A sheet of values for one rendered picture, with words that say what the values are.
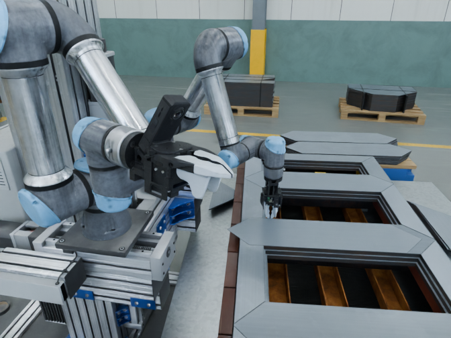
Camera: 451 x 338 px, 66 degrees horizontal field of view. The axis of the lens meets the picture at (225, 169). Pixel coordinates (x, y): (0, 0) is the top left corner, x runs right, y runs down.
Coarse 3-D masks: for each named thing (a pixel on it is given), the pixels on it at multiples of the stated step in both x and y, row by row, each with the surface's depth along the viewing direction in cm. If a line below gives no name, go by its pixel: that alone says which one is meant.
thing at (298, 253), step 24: (312, 168) 196; (336, 168) 195; (360, 168) 192; (288, 192) 167; (312, 192) 166; (336, 192) 165; (360, 192) 164; (264, 216) 151; (432, 240) 131; (264, 264) 121; (384, 264) 125; (408, 264) 124; (432, 288) 113
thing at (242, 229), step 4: (244, 220) 142; (248, 220) 142; (236, 224) 140; (240, 224) 140; (244, 224) 140; (248, 224) 140; (236, 228) 137; (240, 228) 137; (244, 228) 137; (248, 228) 137; (236, 232) 135; (240, 232) 135; (244, 232) 135; (248, 232) 135; (240, 236) 133; (244, 236) 133; (248, 236) 133; (244, 240) 130; (248, 240) 130; (248, 244) 128
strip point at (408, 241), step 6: (396, 228) 137; (396, 234) 134; (402, 234) 134; (408, 234) 134; (402, 240) 130; (408, 240) 130; (414, 240) 130; (420, 240) 130; (408, 246) 127; (414, 246) 127
